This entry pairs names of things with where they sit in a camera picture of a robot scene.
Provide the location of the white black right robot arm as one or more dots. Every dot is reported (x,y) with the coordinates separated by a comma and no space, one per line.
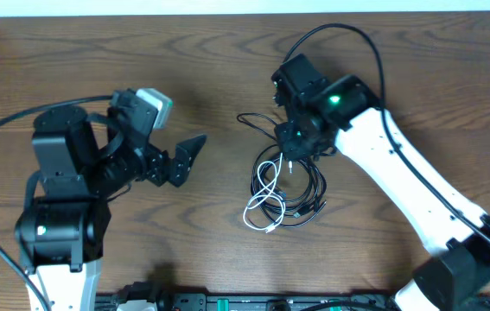
(347,116)

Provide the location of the green clip on rail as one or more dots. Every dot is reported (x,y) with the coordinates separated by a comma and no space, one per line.
(222,304)

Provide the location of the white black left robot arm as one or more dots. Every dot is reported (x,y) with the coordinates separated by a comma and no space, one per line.
(85,159)

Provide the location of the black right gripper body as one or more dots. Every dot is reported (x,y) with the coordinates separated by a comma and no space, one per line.
(296,144)

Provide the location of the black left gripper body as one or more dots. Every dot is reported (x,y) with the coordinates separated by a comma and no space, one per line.
(160,161)

